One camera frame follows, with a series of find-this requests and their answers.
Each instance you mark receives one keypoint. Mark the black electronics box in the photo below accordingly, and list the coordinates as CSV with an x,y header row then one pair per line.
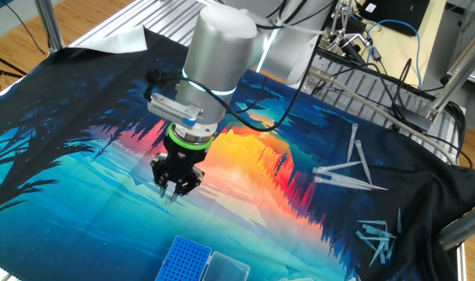
x,y
401,15

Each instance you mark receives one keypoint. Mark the metal clamp stand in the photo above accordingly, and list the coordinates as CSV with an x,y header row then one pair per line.
x,y
341,23

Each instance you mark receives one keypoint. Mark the blue pipette tip rack box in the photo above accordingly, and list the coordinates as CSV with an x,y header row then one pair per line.
x,y
184,259

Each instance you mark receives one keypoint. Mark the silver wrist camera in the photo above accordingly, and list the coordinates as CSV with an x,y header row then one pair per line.
x,y
171,109

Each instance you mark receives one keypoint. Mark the large clear pipette tip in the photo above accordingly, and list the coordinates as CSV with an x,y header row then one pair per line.
x,y
363,160
378,187
335,167
339,183
352,140

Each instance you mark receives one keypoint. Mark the white equipment rack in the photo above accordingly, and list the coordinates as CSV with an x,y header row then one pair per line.
x,y
468,15

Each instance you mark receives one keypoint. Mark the black power adapter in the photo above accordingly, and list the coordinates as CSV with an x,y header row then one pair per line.
x,y
413,119

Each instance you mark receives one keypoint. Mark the beige desk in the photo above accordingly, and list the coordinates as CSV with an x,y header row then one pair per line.
x,y
393,54

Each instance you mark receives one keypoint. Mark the medium translucent pipette tip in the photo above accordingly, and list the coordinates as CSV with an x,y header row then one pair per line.
x,y
376,254
390,247
382,255
398,220
380,231
372,222
372,238
365,240

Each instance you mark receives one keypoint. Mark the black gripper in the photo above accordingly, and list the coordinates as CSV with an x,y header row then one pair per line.
x,y
183,164

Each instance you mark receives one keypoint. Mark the small clear pipette tip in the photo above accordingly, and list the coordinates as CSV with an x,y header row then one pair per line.
x,y
168,205

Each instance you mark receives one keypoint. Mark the aluminium frame post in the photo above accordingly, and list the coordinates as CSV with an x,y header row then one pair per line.
x,y
456,76
49,27
464,226

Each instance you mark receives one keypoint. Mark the printed forest sunset cloth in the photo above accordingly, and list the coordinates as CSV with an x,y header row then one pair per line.
x,y
85,218

